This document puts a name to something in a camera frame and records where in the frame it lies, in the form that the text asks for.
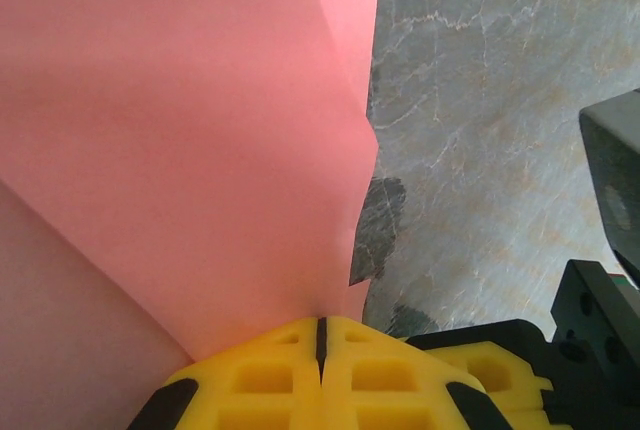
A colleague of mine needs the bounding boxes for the pink square paper sheet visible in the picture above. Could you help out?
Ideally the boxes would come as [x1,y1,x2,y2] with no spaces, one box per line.
[0,0,384,386]

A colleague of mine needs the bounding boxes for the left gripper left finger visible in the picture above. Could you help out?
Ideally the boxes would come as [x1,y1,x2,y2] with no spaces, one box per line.
[127,316,324,430]

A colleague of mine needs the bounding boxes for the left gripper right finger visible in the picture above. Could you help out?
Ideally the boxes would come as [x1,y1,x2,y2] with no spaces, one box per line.
[322,314,519,430]

